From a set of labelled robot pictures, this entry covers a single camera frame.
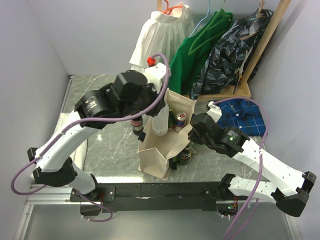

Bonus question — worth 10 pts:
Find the clear Chang soda bottle near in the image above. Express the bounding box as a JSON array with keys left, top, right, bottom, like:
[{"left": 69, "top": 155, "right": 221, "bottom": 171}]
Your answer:
[{"left": 190, "top": 142, "right": 205, "bottom": 155}]

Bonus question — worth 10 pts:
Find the clear water bottle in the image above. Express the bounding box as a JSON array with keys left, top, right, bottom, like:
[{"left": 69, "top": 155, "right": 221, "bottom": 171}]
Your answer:
[{"left": 152, "top": 103, "right": 169, "bottom": 136}]

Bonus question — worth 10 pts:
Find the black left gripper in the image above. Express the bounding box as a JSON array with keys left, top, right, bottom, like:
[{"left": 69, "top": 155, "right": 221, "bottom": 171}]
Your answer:
[{"left": 119, "top": 78, "right": 167, "bottom": 119}]

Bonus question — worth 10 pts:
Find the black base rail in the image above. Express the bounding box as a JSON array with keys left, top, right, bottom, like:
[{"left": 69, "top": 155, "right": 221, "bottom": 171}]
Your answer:
[{"left": 69, "top": 182, "right": 250, "bottom": 217}]

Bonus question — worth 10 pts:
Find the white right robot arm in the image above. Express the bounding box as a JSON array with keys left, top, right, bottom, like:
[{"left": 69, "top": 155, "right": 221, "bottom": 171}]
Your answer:
[{"left": 188, "top": 113, "right": 317, "bottom": 217}]

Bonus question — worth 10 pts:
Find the blue plaid shirt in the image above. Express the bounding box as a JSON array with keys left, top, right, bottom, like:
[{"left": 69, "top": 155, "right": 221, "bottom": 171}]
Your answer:
[{"left": 216, "top": 98, "right": 267, "bottom": 137}]

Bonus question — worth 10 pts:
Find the light blue hanger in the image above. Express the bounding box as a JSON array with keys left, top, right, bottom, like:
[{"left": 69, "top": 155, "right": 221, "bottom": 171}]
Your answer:
[{"left": 188, "top": 0, "right": 216, "bottom": 38}]

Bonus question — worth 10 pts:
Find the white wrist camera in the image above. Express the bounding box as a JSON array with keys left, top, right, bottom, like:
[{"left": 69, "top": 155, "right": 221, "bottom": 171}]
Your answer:
[
  {"left": 144, "top": 56, "right": 167, "bottom": 94},
  {"left": 206, "top": 101, "right": 222, "bottom": 123}
]

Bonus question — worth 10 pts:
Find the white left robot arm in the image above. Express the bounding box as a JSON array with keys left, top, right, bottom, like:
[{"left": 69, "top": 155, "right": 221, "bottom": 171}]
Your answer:
[{"left": 27, "top": 66, "right": 171, "bottom": 201}]

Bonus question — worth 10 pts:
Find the red bull can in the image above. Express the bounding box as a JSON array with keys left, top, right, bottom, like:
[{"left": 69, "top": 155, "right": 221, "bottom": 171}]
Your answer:
[{"left": 174, "top": 112, "right": 187, "bottom": 133}]

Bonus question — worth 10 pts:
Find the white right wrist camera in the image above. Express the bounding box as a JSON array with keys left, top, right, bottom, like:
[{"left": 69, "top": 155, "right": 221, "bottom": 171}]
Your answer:
[{"left": 206, "top": 101, "right": 222, "bottom": 123}]

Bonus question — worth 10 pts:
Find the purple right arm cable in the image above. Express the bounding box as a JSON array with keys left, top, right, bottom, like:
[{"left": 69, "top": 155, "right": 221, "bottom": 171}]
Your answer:
[{"left": 211, "top": 96, "right": 269, "bottom": 240}]

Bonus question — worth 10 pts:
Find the folded white cloth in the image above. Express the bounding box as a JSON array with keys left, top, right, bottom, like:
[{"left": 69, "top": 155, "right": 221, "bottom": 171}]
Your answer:
[{"left": 30, "top": 111, "right": 91, "bottom": 181}]

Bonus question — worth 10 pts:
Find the green gold-capped glass bottle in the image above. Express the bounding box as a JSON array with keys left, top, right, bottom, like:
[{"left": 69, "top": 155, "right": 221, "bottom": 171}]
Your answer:
[{"left": 168, "top": 105, "right": 176, "bottom": 131}]

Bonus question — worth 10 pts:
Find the dark cola bottle red cap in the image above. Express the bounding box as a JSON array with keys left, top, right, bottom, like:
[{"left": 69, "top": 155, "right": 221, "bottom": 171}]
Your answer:
[{"left": 131, "top": 116, "right": 144, "bottom": 136}]

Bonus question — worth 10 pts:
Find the wooden clothes rack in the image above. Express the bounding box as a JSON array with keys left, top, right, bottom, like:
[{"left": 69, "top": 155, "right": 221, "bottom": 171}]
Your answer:
[{"left": 168, "top": 0, "right": 290, "bottom": 100}]

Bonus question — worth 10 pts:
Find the white pleated skirt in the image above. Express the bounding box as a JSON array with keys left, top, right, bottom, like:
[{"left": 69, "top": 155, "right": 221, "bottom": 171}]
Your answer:
[{"left": 129, "top": 3, "right": 195, "bottom": 73}]

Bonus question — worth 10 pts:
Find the green beer bottle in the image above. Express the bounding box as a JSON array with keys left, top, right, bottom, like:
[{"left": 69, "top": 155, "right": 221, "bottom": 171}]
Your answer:
[{"left": 176, "top": 144, "right": 192, "bottom": 166}]

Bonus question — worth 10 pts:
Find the green garment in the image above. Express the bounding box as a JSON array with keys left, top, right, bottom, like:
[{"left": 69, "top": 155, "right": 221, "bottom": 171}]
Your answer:
[{"left": 164, "top": 9, "right": 234, "bottom": 95}]

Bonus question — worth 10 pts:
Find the green hanger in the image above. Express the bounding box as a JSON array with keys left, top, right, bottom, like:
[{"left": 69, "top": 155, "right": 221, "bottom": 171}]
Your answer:
[{"left": 188, "top": 8, "right": 233, "bottom": 56}]

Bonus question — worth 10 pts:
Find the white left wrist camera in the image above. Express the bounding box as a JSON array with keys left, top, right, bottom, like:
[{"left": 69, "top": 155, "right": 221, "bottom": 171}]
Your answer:
[{"left": 144, "top": 56, "right": 167, "bottom": 94}]

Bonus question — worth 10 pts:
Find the beige canvas tote bag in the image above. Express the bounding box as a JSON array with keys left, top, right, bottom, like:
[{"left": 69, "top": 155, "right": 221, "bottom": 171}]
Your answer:
[{"left": 137, "top": 89, "right": 196, "bottom": 181}]

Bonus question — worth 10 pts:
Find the dark patterned garment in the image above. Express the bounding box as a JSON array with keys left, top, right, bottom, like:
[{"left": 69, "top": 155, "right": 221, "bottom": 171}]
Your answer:
[{"left": 189, "top": 8, "right": 274, "bottom": 100}]

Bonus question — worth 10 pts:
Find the orange hanger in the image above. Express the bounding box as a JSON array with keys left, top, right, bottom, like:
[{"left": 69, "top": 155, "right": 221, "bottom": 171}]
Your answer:
[{"left": 162, "top": 0, "right": 183, "bottom": 15}]

